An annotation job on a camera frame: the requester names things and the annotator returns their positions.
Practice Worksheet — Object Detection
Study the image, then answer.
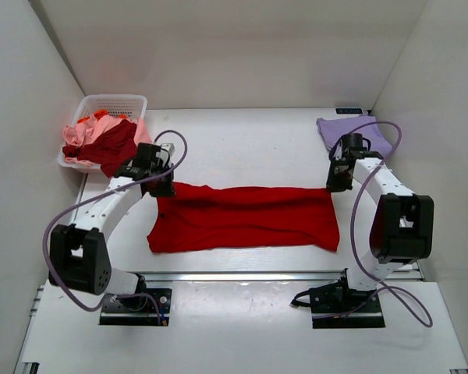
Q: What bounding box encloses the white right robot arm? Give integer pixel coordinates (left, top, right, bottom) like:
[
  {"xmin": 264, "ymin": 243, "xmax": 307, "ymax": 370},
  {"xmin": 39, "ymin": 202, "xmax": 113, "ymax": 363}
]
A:
[{"xmin": 326, "ymin": 133, "xmax": 434, "ymax": 312}]

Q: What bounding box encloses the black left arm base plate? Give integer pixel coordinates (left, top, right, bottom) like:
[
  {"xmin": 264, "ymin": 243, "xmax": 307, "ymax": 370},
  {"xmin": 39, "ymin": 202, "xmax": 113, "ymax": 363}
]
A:
[{"xmin": 99, "ymin": 288, "xmax": 172, "ymax": 327}]

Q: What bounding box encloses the aluminium table rail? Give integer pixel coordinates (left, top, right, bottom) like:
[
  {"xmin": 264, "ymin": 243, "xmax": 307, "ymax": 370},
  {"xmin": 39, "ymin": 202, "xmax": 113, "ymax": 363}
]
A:
[{"xmin": 140, "ymin": 271, "xmax": 341, "ymax": 282}]

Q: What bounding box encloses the folded purple t shirt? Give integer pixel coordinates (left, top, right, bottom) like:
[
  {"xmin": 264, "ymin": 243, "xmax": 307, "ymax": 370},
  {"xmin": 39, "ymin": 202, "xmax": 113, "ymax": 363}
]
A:
[{"xmin": 315, "ymin": 114, "xmax": 393, "ymax": 155}]

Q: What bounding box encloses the white plastic laundry basket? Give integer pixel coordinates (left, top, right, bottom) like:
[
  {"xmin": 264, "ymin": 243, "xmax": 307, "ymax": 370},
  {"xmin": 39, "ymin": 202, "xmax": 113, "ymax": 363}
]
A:
[{"xmin": 58, "ymin": 94, "xmax": 151, "ymax": 177}]

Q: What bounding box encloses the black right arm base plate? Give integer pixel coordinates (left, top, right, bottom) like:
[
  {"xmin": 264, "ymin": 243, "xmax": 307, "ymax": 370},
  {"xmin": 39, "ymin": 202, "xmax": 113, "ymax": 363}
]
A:
[{"xmin": 290, "ymin": 284, "xmax": 385, "ymax": 330}]

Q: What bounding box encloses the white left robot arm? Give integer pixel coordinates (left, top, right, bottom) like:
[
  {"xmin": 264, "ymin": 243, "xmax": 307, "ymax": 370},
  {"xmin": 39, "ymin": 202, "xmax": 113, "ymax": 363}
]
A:
[{"xmin": 50, "ymin": 143, "xmax": 175, "ymax": 310}]

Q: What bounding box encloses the dark red t shirt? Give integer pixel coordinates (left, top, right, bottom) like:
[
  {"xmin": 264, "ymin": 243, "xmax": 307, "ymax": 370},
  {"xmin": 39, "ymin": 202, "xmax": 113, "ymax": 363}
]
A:
[{"xmin": 62, "ymin": 119, "xmax": 137, "ymax": 178}]

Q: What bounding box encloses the dark blue label sticker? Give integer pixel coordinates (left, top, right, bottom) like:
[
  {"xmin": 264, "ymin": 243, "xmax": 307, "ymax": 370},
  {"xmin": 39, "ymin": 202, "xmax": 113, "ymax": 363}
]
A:
[{"xmin": 335, "ymin": 108, "xmax": 363, "ymax": 115}]

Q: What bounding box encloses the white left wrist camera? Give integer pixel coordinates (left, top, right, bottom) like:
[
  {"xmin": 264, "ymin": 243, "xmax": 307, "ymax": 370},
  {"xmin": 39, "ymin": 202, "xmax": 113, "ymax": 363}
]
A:
[{"xmin": 160, "ymin": 143, "xmax": 176, "ymax": 157}]

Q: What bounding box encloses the pink t shirt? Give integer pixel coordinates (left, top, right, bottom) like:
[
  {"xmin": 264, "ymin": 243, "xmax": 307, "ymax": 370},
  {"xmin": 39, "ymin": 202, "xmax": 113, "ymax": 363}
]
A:
[{"xmin": 62, "ymin": 115, "xmax": 151, "ymax": 148}]

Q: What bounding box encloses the orange t shirt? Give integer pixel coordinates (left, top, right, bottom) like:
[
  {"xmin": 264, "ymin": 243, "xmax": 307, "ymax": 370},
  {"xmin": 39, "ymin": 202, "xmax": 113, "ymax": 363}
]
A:
[{"xmin": 77, "ymin": 109, "xmax": 128, "ymax": 124}]

